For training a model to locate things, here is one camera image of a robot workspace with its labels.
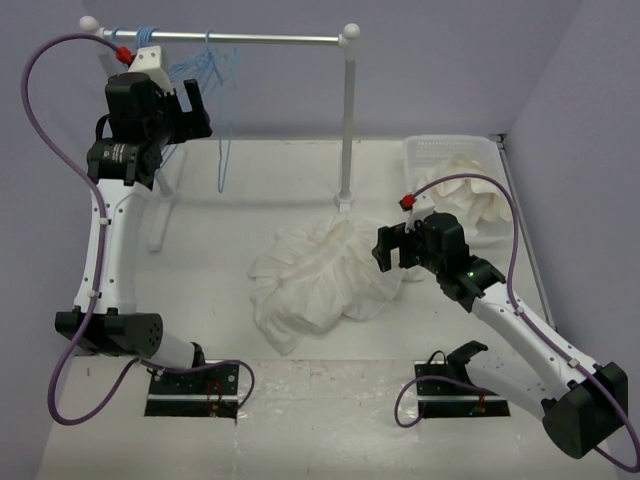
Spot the white skirt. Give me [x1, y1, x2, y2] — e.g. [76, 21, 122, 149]
[248, 214, 426, 355]

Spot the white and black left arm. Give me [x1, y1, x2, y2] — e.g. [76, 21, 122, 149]
[55, 73, 212, 393]

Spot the white plastic basket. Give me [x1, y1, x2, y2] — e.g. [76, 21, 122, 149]
[403, 135, 513, 246]

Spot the white cloth in basket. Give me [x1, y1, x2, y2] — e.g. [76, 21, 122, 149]
[412, 154, 512, 235]

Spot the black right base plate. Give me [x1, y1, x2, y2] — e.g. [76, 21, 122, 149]
[414, 360, 511, 419]

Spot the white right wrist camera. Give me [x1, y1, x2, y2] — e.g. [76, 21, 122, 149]
[399, 193, 434, 232]

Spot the white clothes rack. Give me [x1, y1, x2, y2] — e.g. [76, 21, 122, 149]
[78, 15, 362, 254]

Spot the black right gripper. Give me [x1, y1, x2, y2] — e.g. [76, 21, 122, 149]
[372, 221, 445, 275]

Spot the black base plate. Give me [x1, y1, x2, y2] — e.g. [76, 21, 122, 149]
[414, 360, 511, 419]
[144, 364, 239, 420]

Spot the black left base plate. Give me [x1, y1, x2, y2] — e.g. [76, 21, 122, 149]
[144, 364, 239, 420]

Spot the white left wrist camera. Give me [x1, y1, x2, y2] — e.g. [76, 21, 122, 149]
[127, 45, 175, 95]

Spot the blue wire hanger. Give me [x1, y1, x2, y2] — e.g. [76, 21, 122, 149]
[199, 29, 238, 194]

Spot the bundle of blue hangers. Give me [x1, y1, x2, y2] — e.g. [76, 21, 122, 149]
[112, 23, 226, 166]

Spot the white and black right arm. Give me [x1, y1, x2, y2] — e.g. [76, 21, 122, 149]
[372, 213, 629, 459]

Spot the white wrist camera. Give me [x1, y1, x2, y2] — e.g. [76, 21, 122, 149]
[399, 193, 434, 232]
[127, 45, 175, 95]

